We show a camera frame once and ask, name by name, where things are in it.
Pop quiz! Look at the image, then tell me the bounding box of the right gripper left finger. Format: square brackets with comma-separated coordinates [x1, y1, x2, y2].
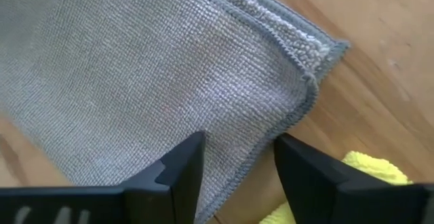
[0, 131, 207, 224]

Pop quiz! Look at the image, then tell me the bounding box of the grey microfiber towel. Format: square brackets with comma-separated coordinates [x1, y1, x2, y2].
[0, 0, 351, 224]

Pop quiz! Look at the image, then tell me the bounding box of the yellow microfiber towel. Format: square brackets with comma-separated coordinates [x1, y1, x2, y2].
[259, 150, 414, 224]

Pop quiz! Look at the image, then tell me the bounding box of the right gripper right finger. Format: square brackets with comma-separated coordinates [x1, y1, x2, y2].
[273, 132, 434, 224]

